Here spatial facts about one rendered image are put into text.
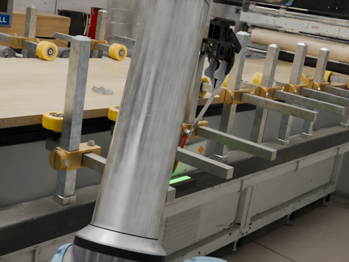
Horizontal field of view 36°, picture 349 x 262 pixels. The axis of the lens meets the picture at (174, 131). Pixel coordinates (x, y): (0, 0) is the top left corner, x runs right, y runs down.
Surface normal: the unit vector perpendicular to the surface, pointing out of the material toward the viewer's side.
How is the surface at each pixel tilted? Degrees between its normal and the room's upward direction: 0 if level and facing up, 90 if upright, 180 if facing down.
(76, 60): 90
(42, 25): 90
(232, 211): 90
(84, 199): 0
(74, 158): 90
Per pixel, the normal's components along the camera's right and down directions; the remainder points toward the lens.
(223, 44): 0.78, 0.27
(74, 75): -0.62, 0.11
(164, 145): 0.62, 0.02
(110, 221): -0.39, -0.22
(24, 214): 0.15, -0.96
